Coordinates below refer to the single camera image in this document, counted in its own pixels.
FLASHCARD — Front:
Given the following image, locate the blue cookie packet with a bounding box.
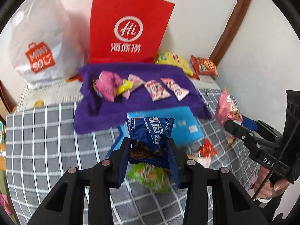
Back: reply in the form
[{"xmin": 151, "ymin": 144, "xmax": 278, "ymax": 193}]
[{"xmin": 126, "ymin": 117, "xmax": 175, "ymax": 170}]

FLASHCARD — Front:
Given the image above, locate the red paper bag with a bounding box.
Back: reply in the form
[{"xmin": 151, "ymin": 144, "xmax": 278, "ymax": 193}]
[{"xmin": 89, "ymin": 0, "xmax": 176, "ymax": 64}]

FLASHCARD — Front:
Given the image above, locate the pink chips packet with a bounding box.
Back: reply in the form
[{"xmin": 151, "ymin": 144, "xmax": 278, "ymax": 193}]
[{"xmin": 215, "ymin": 87, "xmax": 244, "ymax": 148}]

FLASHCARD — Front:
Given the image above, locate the magenta snack packet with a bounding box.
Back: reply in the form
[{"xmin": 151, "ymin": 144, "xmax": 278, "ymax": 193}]
[{"xmin": 94, "ymin": 71, "xmax": 123, "ymax": 102}]

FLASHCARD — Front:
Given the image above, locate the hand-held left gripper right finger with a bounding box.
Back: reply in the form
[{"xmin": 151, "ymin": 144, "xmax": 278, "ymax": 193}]
[{"xmin": 167, "ymin": 138, "xmax": 275, "ymax": 225}]

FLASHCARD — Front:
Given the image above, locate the small pink candy packet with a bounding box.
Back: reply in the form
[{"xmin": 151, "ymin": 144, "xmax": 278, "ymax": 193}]
[{"xmin": 122, "ymin": 74, "xmax": 145, "ymax": 99}]

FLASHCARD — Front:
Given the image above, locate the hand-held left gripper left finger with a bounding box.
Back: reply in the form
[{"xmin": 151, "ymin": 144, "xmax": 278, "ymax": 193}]
[{"xmin": 27, "ymin": 138, "xmax": 131, "ymax": 225}]

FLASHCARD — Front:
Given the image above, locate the person's right hand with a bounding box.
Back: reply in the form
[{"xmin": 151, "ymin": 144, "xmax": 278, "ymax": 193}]
[{"xmin": 254, "ymin": 164, "xmax": 291, "ymax": 203}]

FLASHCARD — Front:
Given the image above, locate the brown wooden door frame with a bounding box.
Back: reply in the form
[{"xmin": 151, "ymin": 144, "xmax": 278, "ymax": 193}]
[{"xmin": 208, "ymin": 0, "xmax": 256, "ymax": 64}]

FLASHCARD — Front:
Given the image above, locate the purple cloth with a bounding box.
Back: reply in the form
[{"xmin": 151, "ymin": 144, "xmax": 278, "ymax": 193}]
[{"xmin": 74, "ymin": 63, "xmax": 212, "ymax": 134}]

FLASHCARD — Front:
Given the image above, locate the blue tissue box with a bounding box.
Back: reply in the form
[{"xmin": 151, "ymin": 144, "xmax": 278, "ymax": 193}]
[{"xmin": 105, "ymin": 105, "xmax": 204, "ymax": 160}]

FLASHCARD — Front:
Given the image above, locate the yellow chips bag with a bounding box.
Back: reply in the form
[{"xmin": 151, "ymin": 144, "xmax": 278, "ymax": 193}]
[{"xmin": 154, "ymin": 52, "xmax": 194, "ymax": 77}]

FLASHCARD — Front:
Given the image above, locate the small red snack packet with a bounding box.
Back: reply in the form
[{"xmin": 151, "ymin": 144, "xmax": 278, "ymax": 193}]
[{"xmin": 199, "ymin": 138, "xmax": 218, "ymax": 158}]

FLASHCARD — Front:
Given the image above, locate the white plastic shopping bag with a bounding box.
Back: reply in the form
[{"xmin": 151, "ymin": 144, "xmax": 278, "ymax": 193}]
[{"xmin": 9, "ymin": 0, "xmax": 87, "ymax": 89}]

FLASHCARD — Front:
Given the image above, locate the small yellow snack packet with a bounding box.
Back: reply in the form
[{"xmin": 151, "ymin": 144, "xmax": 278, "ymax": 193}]
[{"xmin": 117, "ymin": 79, "xmax": 134, "ymax": 96}]

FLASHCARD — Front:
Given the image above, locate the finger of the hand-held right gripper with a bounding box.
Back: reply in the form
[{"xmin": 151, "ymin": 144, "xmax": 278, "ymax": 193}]
[
  {"xmin": 241, "ymin": 115, "xmax": 283, "ymax": 137},
  {"xmin": 224, "ymin": 119, "xmax": 258, "ymax": 147}
]

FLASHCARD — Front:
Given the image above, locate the green snack packet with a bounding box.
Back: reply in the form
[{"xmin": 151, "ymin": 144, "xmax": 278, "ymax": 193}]
[{"xmin": 128, "ymin": 163, "xmax": 174, "ymax": 194}]

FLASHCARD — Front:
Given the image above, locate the grey checked tablecloth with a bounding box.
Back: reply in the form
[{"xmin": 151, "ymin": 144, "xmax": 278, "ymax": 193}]
[{"xmin": 6, "ymin": 87, "xmax": 265, "ymax": 225}]

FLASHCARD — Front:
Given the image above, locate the red chips bag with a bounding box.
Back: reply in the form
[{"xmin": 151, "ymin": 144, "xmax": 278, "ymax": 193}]
[{"xmin": 190, "ymin": 55, "xmax": 219, "ymax": 77}]

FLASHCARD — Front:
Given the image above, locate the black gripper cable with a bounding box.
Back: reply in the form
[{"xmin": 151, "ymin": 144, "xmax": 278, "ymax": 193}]
[{"xmin": 252, "ymin": 119, "xmax": 300, "ymax": 200}]

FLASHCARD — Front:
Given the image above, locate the white and pink snack packet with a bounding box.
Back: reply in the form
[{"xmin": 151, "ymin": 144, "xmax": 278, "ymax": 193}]
[{"xmin": 186, "ymin": 153, "xmax": 211, "ymax": 168}]

